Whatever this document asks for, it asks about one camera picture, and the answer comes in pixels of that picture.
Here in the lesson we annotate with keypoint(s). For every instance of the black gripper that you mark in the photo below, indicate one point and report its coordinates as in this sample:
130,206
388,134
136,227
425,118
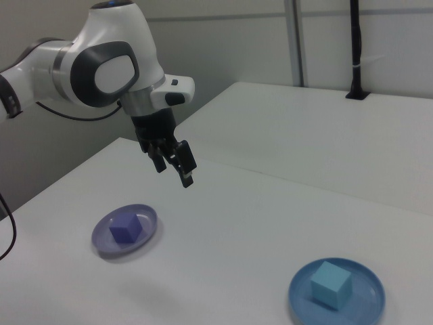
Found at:
155,128

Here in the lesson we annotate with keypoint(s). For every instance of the purple foam cube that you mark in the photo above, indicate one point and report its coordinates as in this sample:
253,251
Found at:
124,227

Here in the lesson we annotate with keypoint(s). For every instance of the cyan foam cube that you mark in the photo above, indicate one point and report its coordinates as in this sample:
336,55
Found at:
329,282

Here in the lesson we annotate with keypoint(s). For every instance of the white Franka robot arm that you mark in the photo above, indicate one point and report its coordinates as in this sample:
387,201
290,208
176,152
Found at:
101,50

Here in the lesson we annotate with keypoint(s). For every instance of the purple round plate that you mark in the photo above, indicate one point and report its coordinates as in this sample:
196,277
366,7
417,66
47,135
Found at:
101,242

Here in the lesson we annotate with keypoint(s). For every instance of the blue round plate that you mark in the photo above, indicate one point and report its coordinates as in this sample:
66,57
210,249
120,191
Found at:
299,291

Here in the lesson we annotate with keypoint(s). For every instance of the black pole with base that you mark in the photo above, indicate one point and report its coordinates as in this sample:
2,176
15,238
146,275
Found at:
356,50

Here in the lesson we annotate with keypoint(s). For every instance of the grey metal partition post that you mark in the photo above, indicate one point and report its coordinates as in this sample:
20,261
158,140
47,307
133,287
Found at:
297,40

